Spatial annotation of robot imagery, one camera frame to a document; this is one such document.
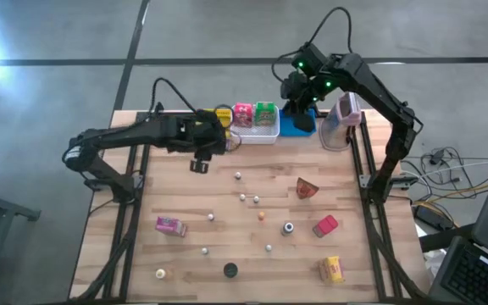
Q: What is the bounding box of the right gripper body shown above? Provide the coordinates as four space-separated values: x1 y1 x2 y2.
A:
280 70 319 114

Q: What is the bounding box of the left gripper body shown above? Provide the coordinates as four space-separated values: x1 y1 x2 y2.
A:
167 113 228 161

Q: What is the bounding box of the green carton box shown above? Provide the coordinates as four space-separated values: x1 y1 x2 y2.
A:
254 101 277 127

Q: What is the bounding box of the magenta pink carton box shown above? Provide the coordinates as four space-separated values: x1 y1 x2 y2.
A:
154 216 188 238

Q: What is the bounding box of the orange brown foil pouch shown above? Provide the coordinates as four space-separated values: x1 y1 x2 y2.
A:
296 176 320 201

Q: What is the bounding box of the purple label spice jar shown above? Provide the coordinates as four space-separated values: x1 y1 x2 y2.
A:
222 262 240 280

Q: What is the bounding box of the yellow box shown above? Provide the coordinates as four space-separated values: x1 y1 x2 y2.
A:
317 255 347 285

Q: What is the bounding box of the blue plastic basket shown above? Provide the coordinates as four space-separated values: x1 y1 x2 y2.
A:
278 108 318 137

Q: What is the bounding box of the yellow plastic basket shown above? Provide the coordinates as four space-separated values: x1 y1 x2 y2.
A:
203 108 233 139

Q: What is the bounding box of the white plastic basket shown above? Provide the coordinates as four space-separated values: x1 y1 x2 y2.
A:
229 104 282 145

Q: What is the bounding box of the black power brick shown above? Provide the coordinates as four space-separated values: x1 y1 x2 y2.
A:
413 203 455 232

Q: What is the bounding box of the black desk beam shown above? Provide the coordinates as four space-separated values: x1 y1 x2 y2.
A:
418 223 476 253

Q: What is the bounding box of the black metal stand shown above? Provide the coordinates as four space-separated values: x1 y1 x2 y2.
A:
0 184 42 305

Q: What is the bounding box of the white crumpled object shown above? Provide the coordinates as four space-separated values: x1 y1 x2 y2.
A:
415 222 448 283

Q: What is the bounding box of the dark grey open laptop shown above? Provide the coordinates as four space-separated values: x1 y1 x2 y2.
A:
428 139 488 305

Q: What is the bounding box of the black aluminium rig frame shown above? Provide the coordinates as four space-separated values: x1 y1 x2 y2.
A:
69 100 430 304

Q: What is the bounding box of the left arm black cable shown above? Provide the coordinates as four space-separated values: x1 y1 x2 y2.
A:
149 77 198 124

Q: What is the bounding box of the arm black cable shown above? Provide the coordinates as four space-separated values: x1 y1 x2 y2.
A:
271 6 353 86
149 77 198 124

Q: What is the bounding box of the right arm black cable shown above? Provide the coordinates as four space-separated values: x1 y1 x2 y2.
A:
271 6 353 86

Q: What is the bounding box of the black cable tangle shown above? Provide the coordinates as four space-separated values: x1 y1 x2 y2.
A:
419 146 468 188

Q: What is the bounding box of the yellow cable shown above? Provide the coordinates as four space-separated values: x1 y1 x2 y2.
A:
413 182 488 205

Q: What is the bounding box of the white cable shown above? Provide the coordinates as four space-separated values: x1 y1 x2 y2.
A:
413 158 488 181

